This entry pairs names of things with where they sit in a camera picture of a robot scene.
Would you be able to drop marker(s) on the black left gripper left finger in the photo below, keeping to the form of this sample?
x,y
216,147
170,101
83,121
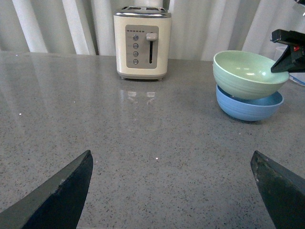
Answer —
x,y
57,203

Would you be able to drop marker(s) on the other arm black gripper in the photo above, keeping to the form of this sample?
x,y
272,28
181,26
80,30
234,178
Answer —
x,y
293,58

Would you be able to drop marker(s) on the clear plastic container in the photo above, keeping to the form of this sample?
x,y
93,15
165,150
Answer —
x,y
298,78

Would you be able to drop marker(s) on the green bowl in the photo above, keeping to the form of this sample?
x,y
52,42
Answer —
x,y
246,75

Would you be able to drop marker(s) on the cream toaster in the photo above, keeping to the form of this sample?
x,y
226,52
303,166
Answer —
x,y
142,38

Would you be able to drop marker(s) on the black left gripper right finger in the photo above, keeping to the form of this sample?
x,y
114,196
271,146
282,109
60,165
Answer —
x,y
282,191

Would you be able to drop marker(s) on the blue bowl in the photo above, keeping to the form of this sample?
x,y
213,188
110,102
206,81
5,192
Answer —
x,y
248,109

